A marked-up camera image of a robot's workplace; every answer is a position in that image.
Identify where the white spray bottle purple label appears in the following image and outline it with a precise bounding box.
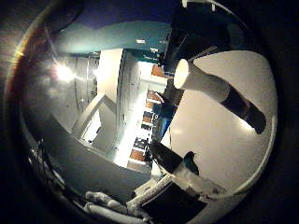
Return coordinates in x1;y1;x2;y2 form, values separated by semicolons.
173;58;268;135

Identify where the shelf rack with orange boxes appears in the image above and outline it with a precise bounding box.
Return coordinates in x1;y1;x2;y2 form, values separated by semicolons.
126;63;171;167

